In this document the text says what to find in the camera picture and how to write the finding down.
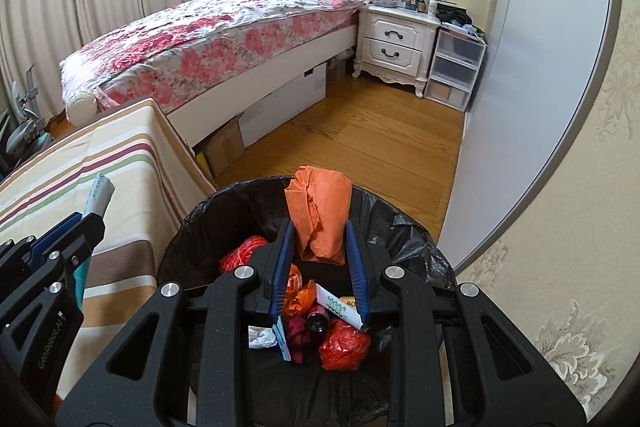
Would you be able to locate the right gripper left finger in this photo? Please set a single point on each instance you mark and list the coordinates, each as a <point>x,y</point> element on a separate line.
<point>142,377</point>

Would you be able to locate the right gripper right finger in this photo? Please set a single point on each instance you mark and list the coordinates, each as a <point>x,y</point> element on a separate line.
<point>455,354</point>

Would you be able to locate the white teal tube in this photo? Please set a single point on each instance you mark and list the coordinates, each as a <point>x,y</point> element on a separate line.
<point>99,197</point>

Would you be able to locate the orange paper bag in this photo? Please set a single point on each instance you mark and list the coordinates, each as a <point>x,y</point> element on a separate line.
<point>318,204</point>

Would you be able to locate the black trash bag bin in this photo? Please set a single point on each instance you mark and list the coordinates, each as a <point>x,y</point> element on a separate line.
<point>300,392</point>

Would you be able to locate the striped bed sheet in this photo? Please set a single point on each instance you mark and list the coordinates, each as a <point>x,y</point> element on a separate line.
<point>130,166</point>

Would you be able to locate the grey desk chair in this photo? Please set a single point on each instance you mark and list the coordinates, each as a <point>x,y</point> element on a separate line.
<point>30,135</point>

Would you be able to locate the red plastic bag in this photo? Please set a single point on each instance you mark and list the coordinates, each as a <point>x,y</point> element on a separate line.
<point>343,348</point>

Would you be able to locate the red mesh bag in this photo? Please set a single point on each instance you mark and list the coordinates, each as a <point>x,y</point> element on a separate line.
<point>241,255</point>

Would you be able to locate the cardboard box under bed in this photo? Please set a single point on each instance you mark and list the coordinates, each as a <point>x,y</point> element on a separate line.
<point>222,148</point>

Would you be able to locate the floral pink quilt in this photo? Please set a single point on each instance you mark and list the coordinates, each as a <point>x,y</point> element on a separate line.
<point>134,43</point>

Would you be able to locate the plastic drawer unit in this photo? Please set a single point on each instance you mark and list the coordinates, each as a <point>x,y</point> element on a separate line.
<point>455,67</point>

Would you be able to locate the white sliding wardrobe door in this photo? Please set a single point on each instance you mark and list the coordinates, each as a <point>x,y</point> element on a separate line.
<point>546,63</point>

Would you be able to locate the white nightstand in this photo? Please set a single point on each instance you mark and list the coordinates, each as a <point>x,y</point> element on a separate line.
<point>395,46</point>

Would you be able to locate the white bed frame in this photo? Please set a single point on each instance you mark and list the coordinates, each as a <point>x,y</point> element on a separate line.
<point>250,91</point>

